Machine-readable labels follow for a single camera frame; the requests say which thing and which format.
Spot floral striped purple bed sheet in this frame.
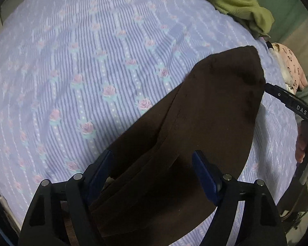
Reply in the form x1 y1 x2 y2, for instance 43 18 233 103
0 0 301 246

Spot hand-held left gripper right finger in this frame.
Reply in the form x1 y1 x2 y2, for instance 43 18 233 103
192 151 288 246

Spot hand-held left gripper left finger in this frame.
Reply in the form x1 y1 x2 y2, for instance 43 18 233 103
18 150 116 246

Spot person's right hand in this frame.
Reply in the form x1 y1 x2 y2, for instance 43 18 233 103
295 127 308 164

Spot brown pants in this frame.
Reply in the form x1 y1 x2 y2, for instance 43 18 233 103
88 45 266 246

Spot green knitted garment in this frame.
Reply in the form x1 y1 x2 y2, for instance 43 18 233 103
185 0 275 39

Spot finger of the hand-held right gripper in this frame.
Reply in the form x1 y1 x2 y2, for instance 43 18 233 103
265 83 308 129

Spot pink printed cloth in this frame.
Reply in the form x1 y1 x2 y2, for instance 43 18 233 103
271 42 308 93

